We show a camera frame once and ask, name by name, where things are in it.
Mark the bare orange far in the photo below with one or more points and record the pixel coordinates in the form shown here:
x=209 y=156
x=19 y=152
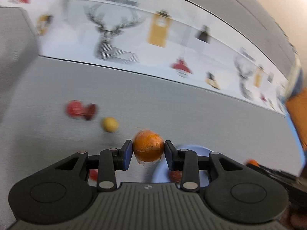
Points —
x=252 y=162

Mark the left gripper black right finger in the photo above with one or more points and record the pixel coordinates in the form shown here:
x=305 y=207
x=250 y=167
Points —
x=193 y=164

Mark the orange cushion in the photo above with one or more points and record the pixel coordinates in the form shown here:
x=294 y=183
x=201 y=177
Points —
x=297 y=109

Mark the yellow-green fruit far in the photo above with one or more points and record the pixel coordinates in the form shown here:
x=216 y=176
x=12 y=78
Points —
x=109 y=124

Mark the right hand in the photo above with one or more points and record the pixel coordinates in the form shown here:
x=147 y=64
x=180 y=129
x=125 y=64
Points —
x=294 y=217

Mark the printed deer sofa cover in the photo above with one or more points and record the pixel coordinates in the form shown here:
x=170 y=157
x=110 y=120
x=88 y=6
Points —
x=173 y=39

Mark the dark red jujube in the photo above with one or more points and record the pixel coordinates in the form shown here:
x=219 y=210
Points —
x=175 y=176
x=90 y=111

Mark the light blue plate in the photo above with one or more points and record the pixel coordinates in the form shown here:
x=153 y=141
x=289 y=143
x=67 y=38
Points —
x=174 y=161

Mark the red fruit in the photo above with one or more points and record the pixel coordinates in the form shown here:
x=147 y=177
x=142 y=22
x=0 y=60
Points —
x=93 y=175
x=75 y=109

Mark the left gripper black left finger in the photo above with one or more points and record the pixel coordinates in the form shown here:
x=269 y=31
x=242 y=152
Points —
x=107 y=162

